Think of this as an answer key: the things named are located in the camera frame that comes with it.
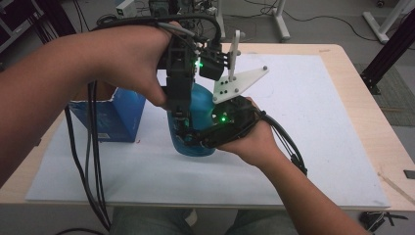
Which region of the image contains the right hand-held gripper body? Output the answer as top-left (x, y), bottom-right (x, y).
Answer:
top-left (195, 66), bottom-right (270, 150)

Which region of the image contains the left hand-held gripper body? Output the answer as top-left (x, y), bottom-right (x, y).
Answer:
top-left (158, 29), bottom-right (244, 117)

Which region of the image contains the blue plastic bottle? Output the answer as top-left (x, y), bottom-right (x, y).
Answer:
top-left (166, 82), bottom-right (219, 159)

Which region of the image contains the person's right hand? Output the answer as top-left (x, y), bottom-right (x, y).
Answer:
top-left (216, 96), bottom-right (289, 168)

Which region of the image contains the person's left hand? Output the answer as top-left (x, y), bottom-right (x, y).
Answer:
top-left (97, 21), bottom-right (184, 111)

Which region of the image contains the blue cardboard box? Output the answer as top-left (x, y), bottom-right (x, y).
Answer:
top-left (68, 81), bottom-right (147, 144)

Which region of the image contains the black computer tower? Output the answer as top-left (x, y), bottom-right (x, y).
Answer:
top-left (148, 0), bottom-right (180, 18)

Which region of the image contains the white stand leg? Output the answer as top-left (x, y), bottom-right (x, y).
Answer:
top-left (214, 0), bottom-right (227, 40)
top-left (272, 0), bottom-right (292, 42)

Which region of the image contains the white foam mat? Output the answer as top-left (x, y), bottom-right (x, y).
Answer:
top-left (24, 53), bottom-right (392, 210)

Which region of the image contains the white power supply box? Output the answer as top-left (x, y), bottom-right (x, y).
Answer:
top-left (115, 0), bottom-right (136, 19)

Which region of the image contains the person's right leg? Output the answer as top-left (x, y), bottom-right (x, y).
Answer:
top-left (224, 209), bottom-right (300, 235)

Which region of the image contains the black tool on floor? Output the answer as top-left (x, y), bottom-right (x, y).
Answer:
top-left (358, 211), bottom-right (409, 233)

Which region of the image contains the dark shelf rack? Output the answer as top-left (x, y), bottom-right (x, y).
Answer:
top-left (0, 0), bottom-right (45, 55)

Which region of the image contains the coiled black cable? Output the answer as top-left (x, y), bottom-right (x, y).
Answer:
top-left (96, 13), bottom-right (119, 27)

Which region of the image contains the left gripper black cable bundle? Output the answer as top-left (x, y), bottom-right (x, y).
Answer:
top-left (63, 14), bottom-right (223, 232)

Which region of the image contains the black frame post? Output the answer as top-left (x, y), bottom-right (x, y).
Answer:
top-left (40, 0), bottom-right (78, 37)
top-left (360, 9), bottom-right (415, 96)

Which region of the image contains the long black floor cable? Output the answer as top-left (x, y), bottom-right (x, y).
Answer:
top-left (282, 9), bottom-right (380, 42)

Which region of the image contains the white slanted stand frame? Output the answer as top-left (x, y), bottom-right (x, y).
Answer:
top-left (362, 0), bottom-right (415, 45)

